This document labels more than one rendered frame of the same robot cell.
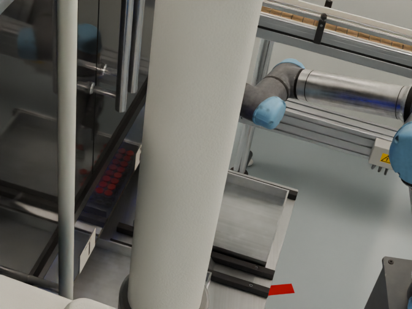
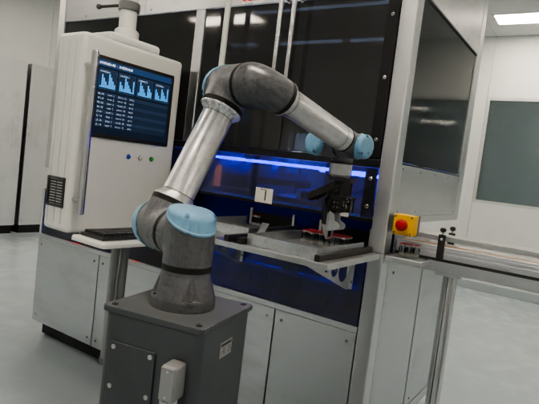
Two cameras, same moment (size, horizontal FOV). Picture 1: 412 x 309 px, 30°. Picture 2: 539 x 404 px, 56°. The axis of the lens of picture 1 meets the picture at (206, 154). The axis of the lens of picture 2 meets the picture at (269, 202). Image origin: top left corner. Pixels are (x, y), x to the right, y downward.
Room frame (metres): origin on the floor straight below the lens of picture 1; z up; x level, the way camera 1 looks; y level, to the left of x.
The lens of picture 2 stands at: (1.91, -1.65, 1.14)
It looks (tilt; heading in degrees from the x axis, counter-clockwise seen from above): 4 degrees down; 114
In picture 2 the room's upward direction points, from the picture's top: 7 degrees clockwise
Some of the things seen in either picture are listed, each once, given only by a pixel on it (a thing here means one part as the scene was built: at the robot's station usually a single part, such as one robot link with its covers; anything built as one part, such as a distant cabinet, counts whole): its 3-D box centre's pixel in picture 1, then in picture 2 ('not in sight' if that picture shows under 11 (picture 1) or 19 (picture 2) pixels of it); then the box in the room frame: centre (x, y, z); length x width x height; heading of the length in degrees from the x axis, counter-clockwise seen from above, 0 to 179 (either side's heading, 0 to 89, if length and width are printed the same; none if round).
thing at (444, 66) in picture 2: not in sight; (443, 100); (1.65, 0.62, 1.51); 0.85 x 0.01 x 0.59; 80
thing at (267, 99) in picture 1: (262, 103); (326, 144); (1.40, -0.11, 1.23); 0.11 x 0.11 x 0.08; 65
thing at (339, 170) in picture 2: not in sight; (340, 171); (1.43, -0.01, 1.15); 0.08 x 0.08 x 0.05
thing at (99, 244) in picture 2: not in sight; (129, 237); (0.61, -0.05, 0.79); 0.45 x 0.28 x 0.03; 78
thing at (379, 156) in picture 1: (387, 154); not in sight; (2.15, -0.66, 0.50); 0.12 x 0.05 x 0.09; 80
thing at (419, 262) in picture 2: not in sight; (409, 260); (1.66, 0.19, 0.87); 0.14 x 0.13 x 0.02; 80
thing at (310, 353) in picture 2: not in sight; (228, 289); (0.65, 0.79, 0.44); 2.06 x 1.00 x 0.88; 170
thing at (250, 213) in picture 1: (213, 209); (307, 243); (1.35, -0.04, 0.90); 0.34 x 0.26 x 0.04; 80
